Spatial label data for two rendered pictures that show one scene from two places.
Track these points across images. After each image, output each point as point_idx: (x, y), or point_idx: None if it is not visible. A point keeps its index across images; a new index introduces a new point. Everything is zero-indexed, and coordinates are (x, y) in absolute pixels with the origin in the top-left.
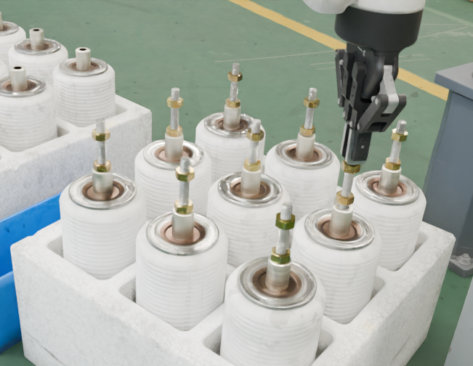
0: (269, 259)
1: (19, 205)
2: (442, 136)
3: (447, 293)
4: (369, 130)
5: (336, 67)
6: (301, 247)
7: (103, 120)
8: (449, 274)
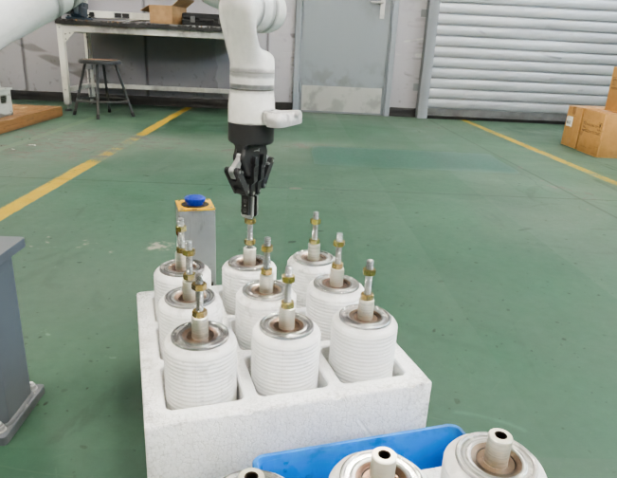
0: (319, 244)
1: None
2: None
3: (77, 389)
4: None
5: (241, 178)
6: (276, 269)
7: (368, 259)
8: (46, 397)
